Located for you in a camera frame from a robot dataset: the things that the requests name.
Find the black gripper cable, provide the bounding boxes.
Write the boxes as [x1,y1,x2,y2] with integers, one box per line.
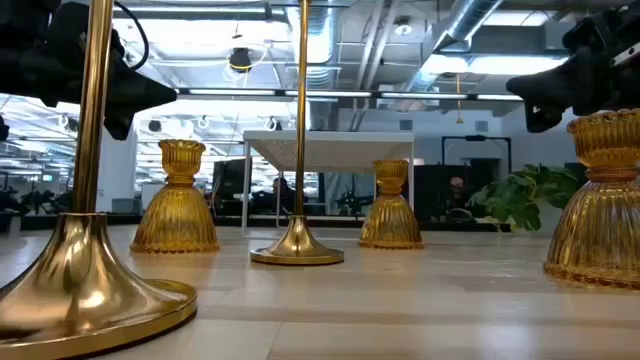
[113,0,151,72]

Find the amber ribbed glass candle holder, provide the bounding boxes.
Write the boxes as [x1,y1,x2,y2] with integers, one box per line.
[358,158,425,250]
[129,138,220,254]
[543,108,640,290]

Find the tall brass candlestick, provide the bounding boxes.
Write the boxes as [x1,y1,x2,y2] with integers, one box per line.
[249,0,345,267]

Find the green artificial plant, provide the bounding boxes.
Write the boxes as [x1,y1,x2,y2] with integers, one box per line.
[469,163,584,234]

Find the person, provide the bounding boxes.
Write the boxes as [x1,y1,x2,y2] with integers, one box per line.
[441,175,475,222]
[249,176,307,216]

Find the medium brass candlestick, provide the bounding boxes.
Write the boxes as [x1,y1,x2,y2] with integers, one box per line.
[0,0,199,360]

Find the black gantry frame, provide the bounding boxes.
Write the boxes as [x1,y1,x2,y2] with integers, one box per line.
[440,134,513,169]

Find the white perforated metal shelf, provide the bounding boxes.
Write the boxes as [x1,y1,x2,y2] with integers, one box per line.
[241,130,416,231]

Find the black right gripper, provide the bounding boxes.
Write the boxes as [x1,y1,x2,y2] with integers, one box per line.
[505,0,640,134]

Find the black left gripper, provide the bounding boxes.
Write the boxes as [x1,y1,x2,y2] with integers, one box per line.
[0,0,179,142]

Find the black round ceiling fixture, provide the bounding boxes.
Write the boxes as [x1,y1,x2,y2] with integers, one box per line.
[228,46,254,72]

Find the silver ventilation duct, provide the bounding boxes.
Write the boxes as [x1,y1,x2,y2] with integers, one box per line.
[403,0,504,94]

